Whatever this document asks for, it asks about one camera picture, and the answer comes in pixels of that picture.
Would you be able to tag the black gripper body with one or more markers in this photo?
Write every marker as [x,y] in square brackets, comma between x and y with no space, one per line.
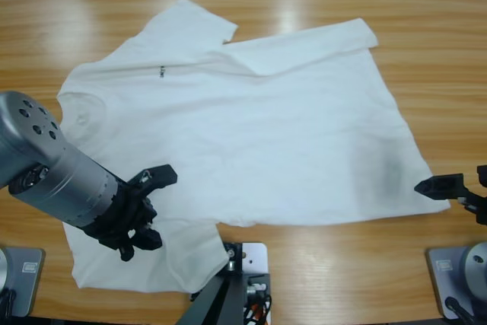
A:
[125,218]
[482,203]

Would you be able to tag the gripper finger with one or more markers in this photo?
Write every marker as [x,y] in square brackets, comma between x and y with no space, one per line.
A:
[437,187]
[148,239]

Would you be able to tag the white t-shirt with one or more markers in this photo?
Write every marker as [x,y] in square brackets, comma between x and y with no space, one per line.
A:
[266,119]

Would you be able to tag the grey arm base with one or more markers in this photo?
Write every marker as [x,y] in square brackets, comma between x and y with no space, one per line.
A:
[445,268]
[26,268]

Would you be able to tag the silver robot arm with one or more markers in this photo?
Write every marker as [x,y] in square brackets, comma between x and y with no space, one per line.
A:
[57,157]

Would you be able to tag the black stand clamp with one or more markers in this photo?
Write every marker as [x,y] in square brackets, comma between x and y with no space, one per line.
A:
[260,278]

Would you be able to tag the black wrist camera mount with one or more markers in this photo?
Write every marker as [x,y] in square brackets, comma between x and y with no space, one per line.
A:
[160,174]

